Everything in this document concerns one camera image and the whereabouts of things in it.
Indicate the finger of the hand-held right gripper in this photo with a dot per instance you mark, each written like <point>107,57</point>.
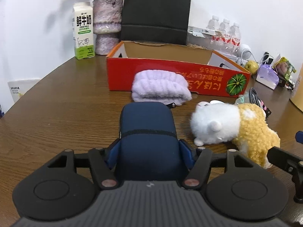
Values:
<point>284,159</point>
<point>300,137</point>

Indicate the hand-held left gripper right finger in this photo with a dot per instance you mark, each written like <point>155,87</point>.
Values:
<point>189,156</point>

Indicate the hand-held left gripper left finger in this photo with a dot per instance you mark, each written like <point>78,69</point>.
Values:
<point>112,153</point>

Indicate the navy blue zip case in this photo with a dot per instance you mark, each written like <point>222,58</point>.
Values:
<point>146,132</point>

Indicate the white yellow plush toy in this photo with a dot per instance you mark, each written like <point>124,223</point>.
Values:
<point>253,127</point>

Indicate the clear plastic bag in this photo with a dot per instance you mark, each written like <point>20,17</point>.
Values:
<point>241,98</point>

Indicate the purple towel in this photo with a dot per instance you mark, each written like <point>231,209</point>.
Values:
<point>161,87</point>

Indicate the red cardboard box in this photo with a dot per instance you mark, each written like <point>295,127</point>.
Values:
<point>123,75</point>

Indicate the small black box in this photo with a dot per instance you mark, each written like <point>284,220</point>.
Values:
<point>283,82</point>

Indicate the purple tissue pack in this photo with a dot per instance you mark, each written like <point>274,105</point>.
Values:
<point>267,76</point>

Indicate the colourful snack bag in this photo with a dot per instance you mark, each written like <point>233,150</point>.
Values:
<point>285,67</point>

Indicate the yellow green fruit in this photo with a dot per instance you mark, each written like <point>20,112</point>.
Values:
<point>251,66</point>

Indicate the white round device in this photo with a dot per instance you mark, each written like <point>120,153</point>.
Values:
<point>245,50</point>

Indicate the white printed board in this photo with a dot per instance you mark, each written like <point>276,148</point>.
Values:
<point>21,89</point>

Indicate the clear plastic container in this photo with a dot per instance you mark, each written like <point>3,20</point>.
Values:
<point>196,43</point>

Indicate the blue white packet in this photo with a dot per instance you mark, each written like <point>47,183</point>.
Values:
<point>1,112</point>

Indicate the white flat box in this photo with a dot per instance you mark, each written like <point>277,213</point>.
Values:
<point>198,30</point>

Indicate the white green milk carton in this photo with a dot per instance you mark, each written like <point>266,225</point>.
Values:
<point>82,28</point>

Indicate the fuzzy purple vase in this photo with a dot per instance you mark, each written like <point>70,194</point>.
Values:
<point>106,19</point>

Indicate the black paper bag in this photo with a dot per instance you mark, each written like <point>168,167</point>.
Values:
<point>153,11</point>

